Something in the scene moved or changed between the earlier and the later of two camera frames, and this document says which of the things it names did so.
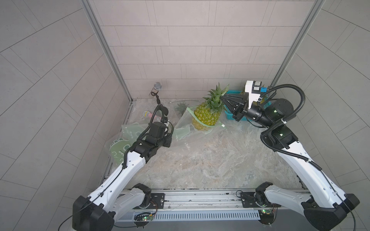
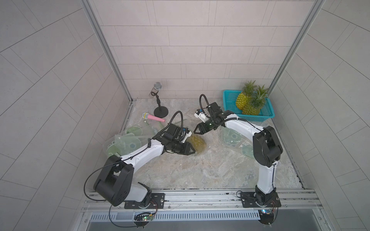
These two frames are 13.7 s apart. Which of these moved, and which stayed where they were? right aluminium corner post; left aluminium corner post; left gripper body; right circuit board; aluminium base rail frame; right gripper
Moved: left gripper body; right gripper
Stayed: aluminium base rail frame; right aluminium corner post; right circuit board; left aluminium corner post
